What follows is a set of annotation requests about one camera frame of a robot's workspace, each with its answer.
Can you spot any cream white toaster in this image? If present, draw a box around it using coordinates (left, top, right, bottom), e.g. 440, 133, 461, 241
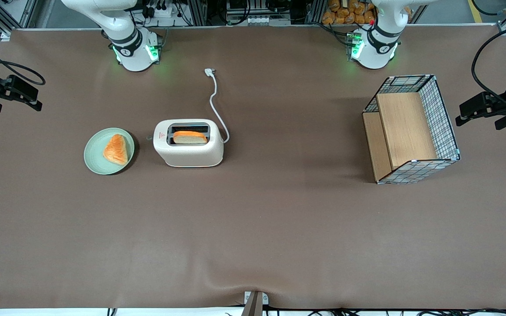
153, 118, 225, 168

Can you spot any pale green plate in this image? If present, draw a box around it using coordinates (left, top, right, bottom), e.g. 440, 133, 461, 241
83, 128, 135, 176

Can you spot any triangular orange bread piece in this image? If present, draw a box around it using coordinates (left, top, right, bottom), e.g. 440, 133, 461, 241
103, 134, 129, 166

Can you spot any white power strip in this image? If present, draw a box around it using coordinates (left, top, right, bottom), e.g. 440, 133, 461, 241
145, 0, 184, 19

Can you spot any toast slice with orange crust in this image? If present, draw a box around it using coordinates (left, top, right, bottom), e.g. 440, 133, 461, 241
173, 130, 208, 145

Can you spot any bag of orange bread rolls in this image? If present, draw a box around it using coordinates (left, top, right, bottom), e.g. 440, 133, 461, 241
321, 0, 376, 25

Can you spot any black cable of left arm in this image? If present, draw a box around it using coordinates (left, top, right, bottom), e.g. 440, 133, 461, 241
472, 21, 506, 102

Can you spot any wire basket with wooden shelf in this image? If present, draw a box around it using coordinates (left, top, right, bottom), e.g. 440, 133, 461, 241
362, 75, 461, 185

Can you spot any white power cord with plug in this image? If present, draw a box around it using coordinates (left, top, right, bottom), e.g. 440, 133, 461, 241
204, 68, 230, 144

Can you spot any metal bracket with brown post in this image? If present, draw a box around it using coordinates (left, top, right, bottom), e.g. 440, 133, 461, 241
241, 291, 270, 316

